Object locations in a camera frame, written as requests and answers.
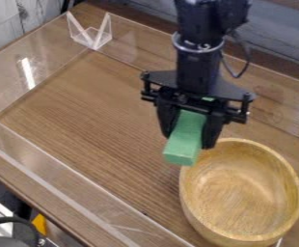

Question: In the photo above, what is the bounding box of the green rectangular block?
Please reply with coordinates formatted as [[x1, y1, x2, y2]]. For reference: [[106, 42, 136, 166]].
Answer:
[[163, 110, 206, 166]]

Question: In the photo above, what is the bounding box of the yellow and black equipment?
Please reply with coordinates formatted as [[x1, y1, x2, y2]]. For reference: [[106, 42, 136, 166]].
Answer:
[[12, 205, 60, 247]]

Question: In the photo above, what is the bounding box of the black cable bottom left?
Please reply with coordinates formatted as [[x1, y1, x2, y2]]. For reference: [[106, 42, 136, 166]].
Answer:
[[0, 215, 42, 247]]

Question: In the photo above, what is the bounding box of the brown wooden bowl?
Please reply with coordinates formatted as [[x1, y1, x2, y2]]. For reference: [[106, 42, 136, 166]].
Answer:
[[179, 138, 299, 247]]

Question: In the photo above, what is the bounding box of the clear acrylic corner bracket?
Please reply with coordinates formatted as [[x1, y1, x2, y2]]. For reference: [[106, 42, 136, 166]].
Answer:
[[66, 12, 112, 50]]

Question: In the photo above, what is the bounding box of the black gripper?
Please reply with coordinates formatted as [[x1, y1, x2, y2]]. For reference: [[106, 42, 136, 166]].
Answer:
[[140, 33, 255, 150]]

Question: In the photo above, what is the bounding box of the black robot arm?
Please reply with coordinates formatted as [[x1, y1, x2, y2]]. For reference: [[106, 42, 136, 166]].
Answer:
[[140, 0, 255, 150]]

